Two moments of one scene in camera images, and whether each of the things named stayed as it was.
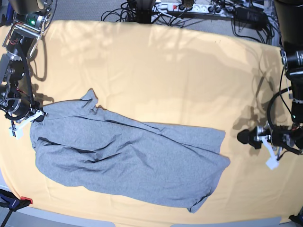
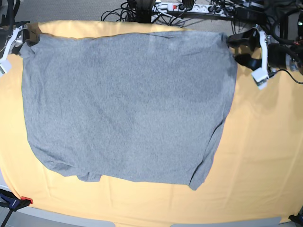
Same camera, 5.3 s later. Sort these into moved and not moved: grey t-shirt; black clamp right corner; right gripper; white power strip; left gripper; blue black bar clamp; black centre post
Moved: left gripper; grey t-shirt; right gripper
Not moved: blue black bar clamp; black clamp right corner; black centre post; white power strip
